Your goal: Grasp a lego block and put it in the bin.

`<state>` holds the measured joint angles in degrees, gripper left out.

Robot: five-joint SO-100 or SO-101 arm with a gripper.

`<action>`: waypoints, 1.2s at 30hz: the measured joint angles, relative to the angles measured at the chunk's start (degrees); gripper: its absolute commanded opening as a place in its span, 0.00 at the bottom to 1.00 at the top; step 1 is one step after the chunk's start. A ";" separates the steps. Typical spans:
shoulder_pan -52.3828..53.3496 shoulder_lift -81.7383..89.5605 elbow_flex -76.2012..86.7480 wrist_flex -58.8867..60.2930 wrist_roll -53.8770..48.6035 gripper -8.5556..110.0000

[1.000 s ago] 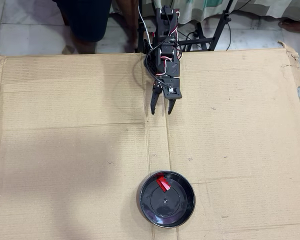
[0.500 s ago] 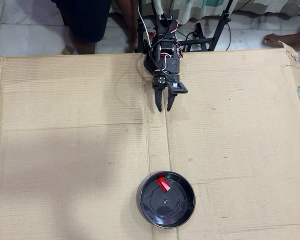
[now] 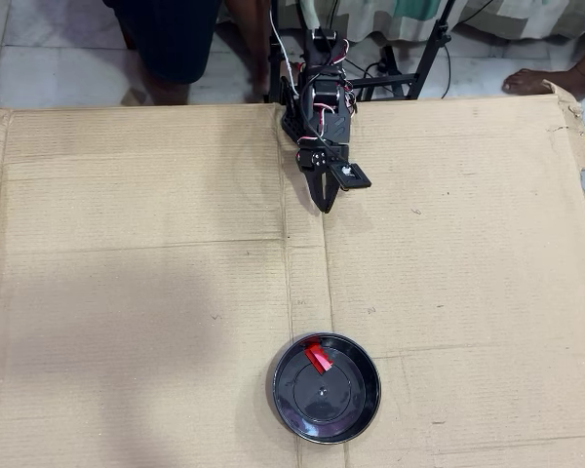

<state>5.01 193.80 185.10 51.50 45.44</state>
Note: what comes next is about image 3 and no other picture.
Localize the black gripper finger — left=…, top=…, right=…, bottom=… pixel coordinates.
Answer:
left=302, top=167, right=330, bottom=215
left=325, top=170, right=344, bottom=214

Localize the white cable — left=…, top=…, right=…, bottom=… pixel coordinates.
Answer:
left=268, top=0, right=301, bottom=97

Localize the black floor cable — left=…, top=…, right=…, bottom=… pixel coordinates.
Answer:
left=440, top=46, right=452, bottom=97

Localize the round black plastic bin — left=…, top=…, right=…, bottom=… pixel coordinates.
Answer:
left=271, top=331, right=382, bottom=445

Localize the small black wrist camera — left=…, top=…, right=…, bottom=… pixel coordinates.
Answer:
left=327, top=157, right=373, bottom=192

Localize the brown cardboard sheet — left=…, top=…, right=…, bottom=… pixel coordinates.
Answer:
left=0, top=81, right=585, bottom=468

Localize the black metal post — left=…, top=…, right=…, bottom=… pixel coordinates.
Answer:
left=266, top=28, right=282, bottom=104

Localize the bare person leg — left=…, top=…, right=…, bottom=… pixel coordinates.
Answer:
left=143, top=72, right=192, bottom=106
left=222, top=0, right=271, bottom=98

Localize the red lego block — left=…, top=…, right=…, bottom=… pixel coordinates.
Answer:
left=303, top=341, right=334, bottom=375

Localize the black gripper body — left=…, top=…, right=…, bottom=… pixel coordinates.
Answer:
left=295, top=142, right=350, bottom=176

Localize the patterned green white bedsheet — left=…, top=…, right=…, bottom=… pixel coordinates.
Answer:
left=215, top=0, right=585, bottom=48

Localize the black tripod stand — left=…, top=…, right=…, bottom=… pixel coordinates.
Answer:
left=349, top=0, right=457, bottom=101

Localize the person in dark shorts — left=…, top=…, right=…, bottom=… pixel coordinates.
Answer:
left=101, top=0, right=224, bottom=85

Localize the bare foot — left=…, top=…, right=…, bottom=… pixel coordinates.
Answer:
left=501, top=33, right=585, bottom=101

